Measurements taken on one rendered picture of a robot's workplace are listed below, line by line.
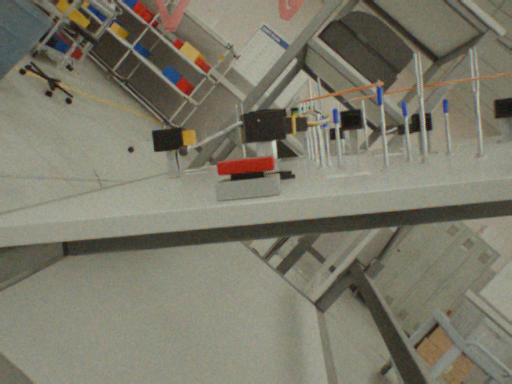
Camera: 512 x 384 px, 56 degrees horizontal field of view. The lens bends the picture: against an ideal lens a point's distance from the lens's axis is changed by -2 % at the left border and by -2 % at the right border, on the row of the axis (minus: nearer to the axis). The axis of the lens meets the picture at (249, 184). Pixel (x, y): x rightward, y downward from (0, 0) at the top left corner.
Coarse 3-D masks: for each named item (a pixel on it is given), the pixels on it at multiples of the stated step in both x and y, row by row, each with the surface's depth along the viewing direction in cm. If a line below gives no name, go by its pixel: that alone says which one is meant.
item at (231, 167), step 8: (224, 160) 46; (232, 160) 43; (240, 160) 43; (248, 160) 43; (256, 160) 43; (264, 160) 43; (272, 160) 43; (224, 168) 43; (232, 168) 43; (240, 168) 43; (248, 168) 43; (256, 168) 43; (264, 168) 43; (272, 168) 43; (232, 176) 44; (240, 176) 44; (248, 176) 44; (256, 176) 44; (264, 176) 44
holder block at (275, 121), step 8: (256, 112) 66; (264, 112) 66; (272, 112) 66; (280, 112) 66; (240, 120) 69; (248, 120) 66; (256, 120) 66; (264, 120) 66; (272, 120) 66; (280, 120) 66; (240, 128) 69; (248, 128) 66; (256, 128) 66; (264, 128) 66; (272, 128) 66; (280, 128) 66; (248, 136) 66; (256, 136) 66; (264, 136) 66; (272, 136) 66; (280, 136) 66
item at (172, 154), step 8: (176, 128) 98; (184, 128) 101; (152, 136) 98; (160, 136) 98; (168, 136) 98; (176, 136) 98; (160, 144) 98; (168, 144) 98; (176, 144) 98; (168, 152) 99; (176, 152) 101; (168, 160) 100; (176, 160) 100; (168, 168) 100; (176, 168) 100; (168, 176) 100; (176, 176) 99
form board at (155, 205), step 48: (432, 144) 131; (96, 192) 75; (144, 192) 66; (192, 192) 56; (288, 192) 44; (336, 192) 40; (384, 192) 39; (432, 192) 38; (480, 192) 38; (0, 240) 41; (48, 240) 41
